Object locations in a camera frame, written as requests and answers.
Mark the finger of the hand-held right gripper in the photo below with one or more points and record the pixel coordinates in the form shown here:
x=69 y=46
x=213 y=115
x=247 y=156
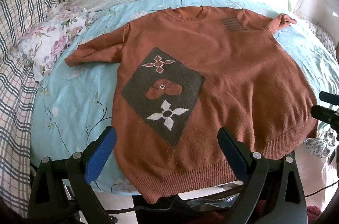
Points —
x=329 y=98
x=324 y=113

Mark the pink floral pillow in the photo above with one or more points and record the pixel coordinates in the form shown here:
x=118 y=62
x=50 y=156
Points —
x=53 y=38

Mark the plaid blanket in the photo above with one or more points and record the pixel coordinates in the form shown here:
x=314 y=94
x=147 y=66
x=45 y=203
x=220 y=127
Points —
x=16 y=81

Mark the grey floral cloth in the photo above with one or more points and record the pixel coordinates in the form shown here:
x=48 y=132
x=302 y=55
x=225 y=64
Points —
x=320 y=143

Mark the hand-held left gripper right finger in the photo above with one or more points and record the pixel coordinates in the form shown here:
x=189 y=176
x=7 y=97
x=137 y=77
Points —
x=233 y=152

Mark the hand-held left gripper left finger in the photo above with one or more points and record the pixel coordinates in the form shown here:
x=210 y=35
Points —
x=102 y=154

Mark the light blue floral bed sheet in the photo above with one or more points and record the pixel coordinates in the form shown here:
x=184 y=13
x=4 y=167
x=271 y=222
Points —
x=74 y=107

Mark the rust brown knit sweater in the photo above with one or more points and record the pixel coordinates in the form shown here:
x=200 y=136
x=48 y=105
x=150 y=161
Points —
x=238 y=75

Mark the dark red cloth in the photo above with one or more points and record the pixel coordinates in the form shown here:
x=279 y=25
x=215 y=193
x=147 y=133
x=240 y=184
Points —
x=314 y=213

